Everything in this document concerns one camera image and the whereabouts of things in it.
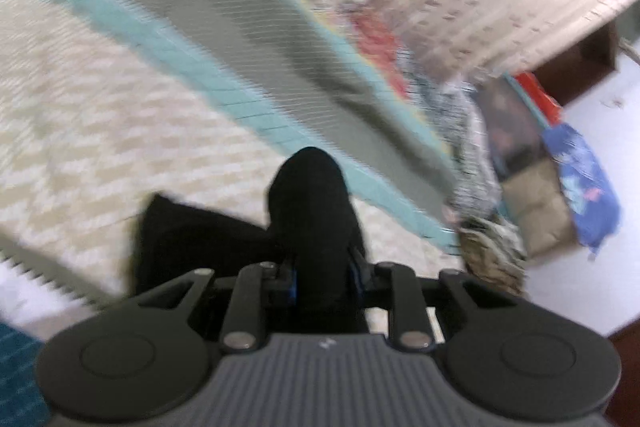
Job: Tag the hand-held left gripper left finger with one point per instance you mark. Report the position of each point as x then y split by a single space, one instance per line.
292 283

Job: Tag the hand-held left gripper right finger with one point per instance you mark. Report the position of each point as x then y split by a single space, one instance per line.
357 273

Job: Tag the black pants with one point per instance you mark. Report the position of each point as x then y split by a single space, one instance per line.
310 217

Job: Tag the beige box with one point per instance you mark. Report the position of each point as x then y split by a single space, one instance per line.
542 207

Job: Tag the dark framed board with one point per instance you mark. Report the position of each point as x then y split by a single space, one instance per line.
510 127

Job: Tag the red floral bedsheet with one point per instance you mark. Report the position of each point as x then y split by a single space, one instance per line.
380 37

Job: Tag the cream zigzag blanket teal border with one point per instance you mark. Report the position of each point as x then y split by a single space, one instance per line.
125 107

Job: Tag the blue printed bag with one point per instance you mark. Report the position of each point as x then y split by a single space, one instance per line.
585 187

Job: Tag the red flat object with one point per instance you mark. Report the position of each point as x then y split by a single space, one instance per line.
540 99

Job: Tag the white sheet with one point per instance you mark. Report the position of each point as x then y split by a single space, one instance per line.
20 294

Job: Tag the teal textured cloth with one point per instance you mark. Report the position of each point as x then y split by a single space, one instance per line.
17 377

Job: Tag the dark wooden furniture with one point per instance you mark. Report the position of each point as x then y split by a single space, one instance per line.
580 62

